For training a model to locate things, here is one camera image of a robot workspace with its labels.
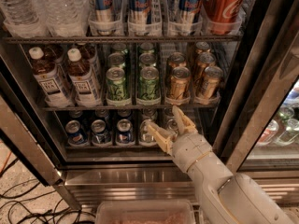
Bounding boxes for red Coca-Cola can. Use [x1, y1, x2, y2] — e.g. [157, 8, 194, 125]
[203, 0, 243, 35]

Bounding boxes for left Red Bull can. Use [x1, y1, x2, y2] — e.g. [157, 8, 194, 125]
[95, 0, 115, 35]

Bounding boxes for middle Red Bull can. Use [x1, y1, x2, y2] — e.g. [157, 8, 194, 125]
[128, 0, 151, 35]

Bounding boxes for left blue Pepsi can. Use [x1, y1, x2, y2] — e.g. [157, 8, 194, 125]
[65, 120, 88, 147]

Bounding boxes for second row left green can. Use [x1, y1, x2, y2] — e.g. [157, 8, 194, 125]
[107, 52, 126, 69]

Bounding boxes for middle blue Pepsi can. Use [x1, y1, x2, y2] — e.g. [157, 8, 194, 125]
[91, 119, 111, 147]

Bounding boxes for front right gold can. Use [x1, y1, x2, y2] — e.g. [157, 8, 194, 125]
[196, 66, 223, 105]

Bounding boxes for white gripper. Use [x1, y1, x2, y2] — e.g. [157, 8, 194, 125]
[146, 105, 212, 173]

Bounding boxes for left clear plastic bin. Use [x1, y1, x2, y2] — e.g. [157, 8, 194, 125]
[95, 200, 196, 224]

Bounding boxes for tea bottle white cap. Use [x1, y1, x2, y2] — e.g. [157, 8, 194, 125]
[29, 47, 72, 107]
[67, 49, 101, 106]

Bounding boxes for second row green can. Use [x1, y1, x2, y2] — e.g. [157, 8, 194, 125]
[138, 53, 157, 68]
[107, 52, 126, 69]

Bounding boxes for blue pepsi can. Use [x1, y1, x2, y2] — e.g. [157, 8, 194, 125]
[116, 119, 134, 144]
[91, 119, 111, 147]
[65, 120, 88, 147]

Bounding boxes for second row gold can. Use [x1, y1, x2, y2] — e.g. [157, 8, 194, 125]
[192, 52, 216, 82]
[165, 52, 187, 77]

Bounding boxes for glass fridge door right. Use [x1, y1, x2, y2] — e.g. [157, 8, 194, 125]
[221, 0, 299, 173]

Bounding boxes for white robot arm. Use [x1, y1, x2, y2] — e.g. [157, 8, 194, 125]
[146, 106, 293, 224]

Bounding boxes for red bull can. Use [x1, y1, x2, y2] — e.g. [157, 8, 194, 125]
[95, 0, 115, 35]
[176, 0, 202, 35]
[128, 0, 151, 35]

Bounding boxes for silver can shelf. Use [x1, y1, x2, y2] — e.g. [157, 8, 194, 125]
[139, 119, 155, 146]
[165, 119, 178, 133]

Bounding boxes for black floor cables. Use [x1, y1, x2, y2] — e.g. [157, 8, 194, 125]
[0, 158, 96, 224]

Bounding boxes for left tea bottle white cap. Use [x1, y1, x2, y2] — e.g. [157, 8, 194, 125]
[29, 47, 72, 107]

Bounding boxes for second row right green can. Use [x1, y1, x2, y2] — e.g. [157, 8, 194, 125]
[138, 53, 157, 68]

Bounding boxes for water bottle shelf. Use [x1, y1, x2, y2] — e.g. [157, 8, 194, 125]
[0, 0, 47, 38]
[42, 0, 83, 37]

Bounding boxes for right Red Bull can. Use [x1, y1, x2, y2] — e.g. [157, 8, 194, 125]
[176, 0, 202, 35]

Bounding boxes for left water bottle top shelf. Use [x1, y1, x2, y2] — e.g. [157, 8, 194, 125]
[0, 0, 47, 38]

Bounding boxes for left silver can bottom shelf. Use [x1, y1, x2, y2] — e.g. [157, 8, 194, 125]
[139, 119, 155, 146]

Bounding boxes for right blue Pepsi can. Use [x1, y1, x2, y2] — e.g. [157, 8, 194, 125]
[116, 119, 134, 144]

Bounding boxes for second row right gold can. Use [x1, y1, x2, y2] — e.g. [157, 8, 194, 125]
[192, 52, 216, 82]

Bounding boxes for stainless steel fridge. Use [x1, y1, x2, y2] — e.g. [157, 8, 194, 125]
[1, 0, 294, 208]

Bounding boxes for orange floor cable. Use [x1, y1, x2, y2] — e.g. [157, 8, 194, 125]
[0, 150, 13, 175]

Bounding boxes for right silver can bottom shelf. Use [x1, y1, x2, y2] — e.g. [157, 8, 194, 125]
[165, 119, 178, 133]

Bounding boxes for second row left gold can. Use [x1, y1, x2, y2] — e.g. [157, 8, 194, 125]
[165, 52, 187, 77]

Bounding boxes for front left gold can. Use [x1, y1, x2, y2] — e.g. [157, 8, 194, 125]
[166, 66, 191, 101]

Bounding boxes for right tea bottle white cap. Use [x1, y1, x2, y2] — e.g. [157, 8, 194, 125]
[67, 49, 101, 106]

